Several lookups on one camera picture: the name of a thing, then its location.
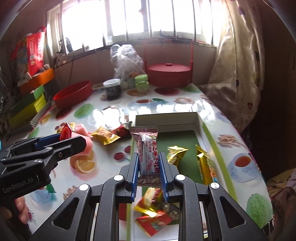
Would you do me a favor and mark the red lidded jelly cup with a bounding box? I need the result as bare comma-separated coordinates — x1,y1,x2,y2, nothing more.
59,123,72,141

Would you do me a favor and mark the white red nougat packet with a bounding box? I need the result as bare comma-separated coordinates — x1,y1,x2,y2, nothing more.
130,126,161,188

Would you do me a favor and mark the red candy wrapper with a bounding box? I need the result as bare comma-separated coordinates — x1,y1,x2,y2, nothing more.
111,124,130,138

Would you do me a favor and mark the person left hand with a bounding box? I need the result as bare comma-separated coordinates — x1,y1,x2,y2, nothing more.
1,196,29,225

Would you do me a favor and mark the striped black white box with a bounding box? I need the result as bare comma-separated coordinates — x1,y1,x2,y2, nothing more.
30,100,52,128

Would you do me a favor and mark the pink jelly cup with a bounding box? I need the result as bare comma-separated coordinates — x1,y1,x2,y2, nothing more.
71,123,93,156

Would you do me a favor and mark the gold snack packet in box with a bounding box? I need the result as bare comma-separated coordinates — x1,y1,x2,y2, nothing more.
166,146,188,167

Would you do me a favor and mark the green yellow box stack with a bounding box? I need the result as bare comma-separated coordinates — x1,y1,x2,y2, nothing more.
9,85,47,128

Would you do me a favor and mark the gold orange bar packet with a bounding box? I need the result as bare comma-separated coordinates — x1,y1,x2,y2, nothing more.
196,145,218,185

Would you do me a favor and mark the yellow snack packet near box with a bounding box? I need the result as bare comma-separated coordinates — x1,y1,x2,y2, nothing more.
91,126,120,145

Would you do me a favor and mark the red oval bowl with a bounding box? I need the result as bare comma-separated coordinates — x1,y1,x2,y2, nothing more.
53,81,93,110

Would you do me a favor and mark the orange box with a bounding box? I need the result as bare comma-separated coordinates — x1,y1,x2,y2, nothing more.
19,68,55,96

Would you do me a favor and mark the dark jar with clear lid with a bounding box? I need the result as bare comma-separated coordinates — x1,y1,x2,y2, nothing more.
103,79,122,100

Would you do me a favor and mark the red snack bag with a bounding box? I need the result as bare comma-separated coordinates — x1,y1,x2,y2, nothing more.
12,27,46,80

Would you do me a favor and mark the small green jar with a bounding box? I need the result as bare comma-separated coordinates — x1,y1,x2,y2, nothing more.
134,74,149,94

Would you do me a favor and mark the clear plastic bag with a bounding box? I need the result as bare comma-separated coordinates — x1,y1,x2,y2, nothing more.
110,44,145,80

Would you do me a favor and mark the floral curtain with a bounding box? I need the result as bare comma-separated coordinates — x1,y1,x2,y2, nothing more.
200,1,265,133

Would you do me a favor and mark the red basket with handle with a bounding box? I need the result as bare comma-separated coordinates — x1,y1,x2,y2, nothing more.
144,37,194,88

